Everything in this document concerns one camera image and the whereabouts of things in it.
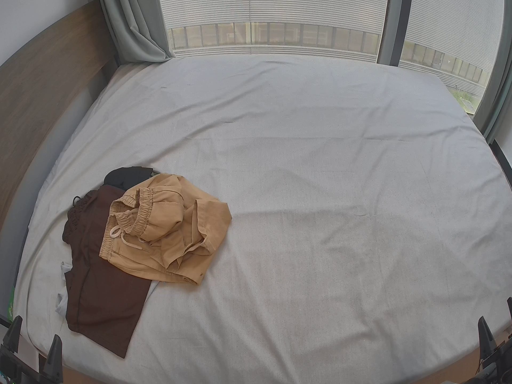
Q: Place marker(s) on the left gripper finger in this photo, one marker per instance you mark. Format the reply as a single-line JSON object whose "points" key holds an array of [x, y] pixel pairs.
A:
{"points": [[14, 334], [54, 360]]}

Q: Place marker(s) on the tan shorts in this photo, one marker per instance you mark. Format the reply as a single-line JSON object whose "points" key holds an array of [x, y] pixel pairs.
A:
{"points": [[172, 222]]}

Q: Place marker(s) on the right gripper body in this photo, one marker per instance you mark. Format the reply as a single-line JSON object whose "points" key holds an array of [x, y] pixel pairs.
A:
{"points": [[500, 366]]}

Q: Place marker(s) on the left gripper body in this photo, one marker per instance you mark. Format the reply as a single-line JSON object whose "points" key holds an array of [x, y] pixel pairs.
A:
{"points": [[10, 368]]}

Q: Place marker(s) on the black garment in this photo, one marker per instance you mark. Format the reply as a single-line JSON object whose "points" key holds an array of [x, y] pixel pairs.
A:
{"points": [[124, 176]]}

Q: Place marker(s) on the grey-green curtain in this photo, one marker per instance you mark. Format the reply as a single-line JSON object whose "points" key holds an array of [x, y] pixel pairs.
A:
{"points": [[128, 18]]}

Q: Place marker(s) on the window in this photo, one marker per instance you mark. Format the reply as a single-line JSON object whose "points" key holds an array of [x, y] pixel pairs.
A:
{"points": [[280, 10]]}

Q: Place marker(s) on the brown garment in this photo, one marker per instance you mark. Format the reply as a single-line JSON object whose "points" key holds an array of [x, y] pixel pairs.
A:
{"points": [[104, 294]]}

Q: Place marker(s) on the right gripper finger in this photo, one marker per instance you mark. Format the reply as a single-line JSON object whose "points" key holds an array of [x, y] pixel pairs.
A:
{"points": [[510, 314], [487, 342]]}

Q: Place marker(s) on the bed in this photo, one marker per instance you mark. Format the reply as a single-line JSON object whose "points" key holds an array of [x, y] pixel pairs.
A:
{"points": [[300, 214]]}

